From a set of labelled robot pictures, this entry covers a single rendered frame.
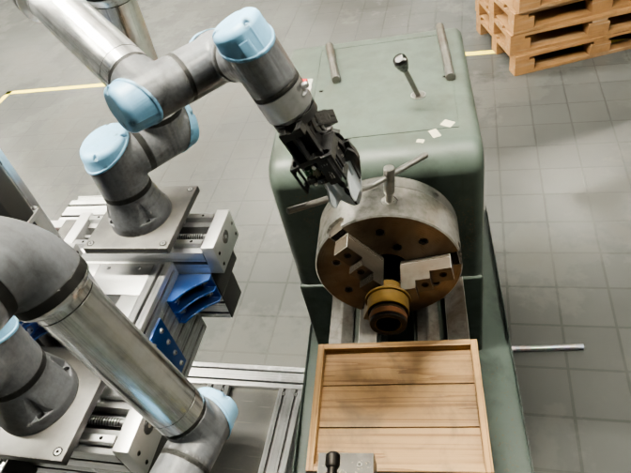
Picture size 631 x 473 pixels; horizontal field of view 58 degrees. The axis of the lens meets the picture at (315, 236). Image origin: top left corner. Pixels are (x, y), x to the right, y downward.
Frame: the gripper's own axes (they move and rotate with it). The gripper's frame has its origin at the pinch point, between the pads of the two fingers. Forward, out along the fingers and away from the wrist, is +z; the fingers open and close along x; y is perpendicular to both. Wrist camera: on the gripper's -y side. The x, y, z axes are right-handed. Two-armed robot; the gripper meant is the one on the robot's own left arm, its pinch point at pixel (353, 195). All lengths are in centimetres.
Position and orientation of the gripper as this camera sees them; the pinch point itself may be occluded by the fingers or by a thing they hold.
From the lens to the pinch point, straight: 98.1
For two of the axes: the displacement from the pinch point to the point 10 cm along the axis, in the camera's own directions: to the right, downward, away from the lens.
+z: 4.9, 6.5, 5.8
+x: 8.7, -2.9, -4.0
